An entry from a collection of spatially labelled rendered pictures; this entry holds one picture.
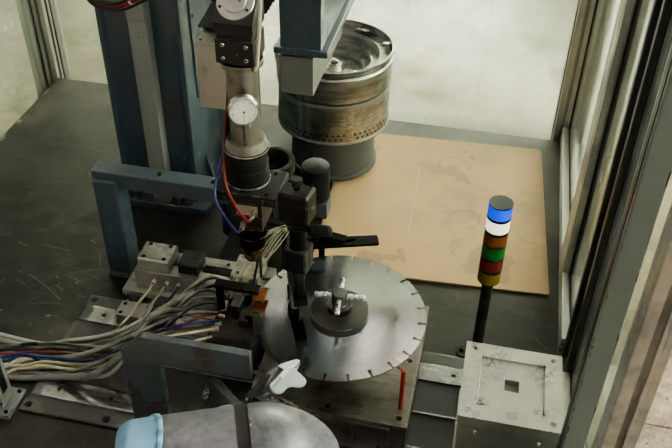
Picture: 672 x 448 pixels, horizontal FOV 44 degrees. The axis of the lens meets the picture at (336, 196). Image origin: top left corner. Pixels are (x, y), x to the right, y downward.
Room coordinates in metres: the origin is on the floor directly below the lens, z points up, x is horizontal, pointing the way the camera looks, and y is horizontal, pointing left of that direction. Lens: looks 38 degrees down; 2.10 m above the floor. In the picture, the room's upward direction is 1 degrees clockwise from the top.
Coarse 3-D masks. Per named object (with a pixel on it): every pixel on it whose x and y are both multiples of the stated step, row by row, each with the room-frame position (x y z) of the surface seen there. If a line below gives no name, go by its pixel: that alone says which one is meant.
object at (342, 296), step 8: (344, 280) 1.17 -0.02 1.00; (336, 288) 1.14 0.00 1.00; (320, 296) 1.13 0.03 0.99; (328, 296) 1.13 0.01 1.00; (336, 296) 1.12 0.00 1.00; (344, 296) 1.12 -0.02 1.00; (352, 296) 1.13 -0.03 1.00; (360, 296) 1.12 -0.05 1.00; (336, 304) 1.10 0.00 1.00; (344, 304) 1.12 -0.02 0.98; (336, 312) 1.08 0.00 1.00
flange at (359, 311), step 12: (324, 300) 1.15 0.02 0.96; (348, 300) 1.14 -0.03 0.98; (312, 312) 1.12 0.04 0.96; (324, 312) 1.12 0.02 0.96; (348, 312) 1.11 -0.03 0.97; (360, 312) 1.12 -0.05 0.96; (324, 324) 1.09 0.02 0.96; (336, 324) 1.09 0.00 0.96; (348, 324) 1.09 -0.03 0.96; (360, 324) 1.09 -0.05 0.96
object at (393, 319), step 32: (320, 288) 1.20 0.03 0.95; (352, 288) 1.20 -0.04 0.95; (384, 288) 1.20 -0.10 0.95; (256, 320) 1.11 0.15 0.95; (288, 320) 1.11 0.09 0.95; (384, 320) 1.11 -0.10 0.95; (416, 320) 1.11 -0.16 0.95; (288, 352) 1.03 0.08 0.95; (320, 352) 1.03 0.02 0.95; (352, 352) 1.03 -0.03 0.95; (384, 352) 1.03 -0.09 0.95
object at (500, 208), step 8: (496, 200) 1.22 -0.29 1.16; (504, 200) 1.22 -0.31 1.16; (512, 200) 1.22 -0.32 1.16; (488, 208) 1.21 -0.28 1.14; (496, 208) 1.19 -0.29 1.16; (504, 208) 1.20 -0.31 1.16; (512, 208) 1.20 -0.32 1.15; (488, 216) 1.21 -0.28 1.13; (496, 216) 1.19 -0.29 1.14; (504, 216) 1.19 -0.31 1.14
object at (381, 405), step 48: (240, 96) 1.11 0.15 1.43; (240, 144) 1.14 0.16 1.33; (240, 192) 1.12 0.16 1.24; (240, 240) 1.15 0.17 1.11; (144, 336) 1.02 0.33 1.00; (192, 336) 1.24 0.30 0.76; (240, 336) 1.13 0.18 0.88; (48, 384) 1.10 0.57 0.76; (96, 384) 1.11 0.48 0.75; (144, 384) 1.02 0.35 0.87; (192, 384) 1.11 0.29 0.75; (240, 384) 1.12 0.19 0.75; (336, 384) 1.04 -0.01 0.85; (384, 384) 1.04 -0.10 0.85; (432, 384) 1.12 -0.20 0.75; (336, 432) 0.97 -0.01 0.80; (384, 432) 0.95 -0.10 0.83; (432, 432) 1.01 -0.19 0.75
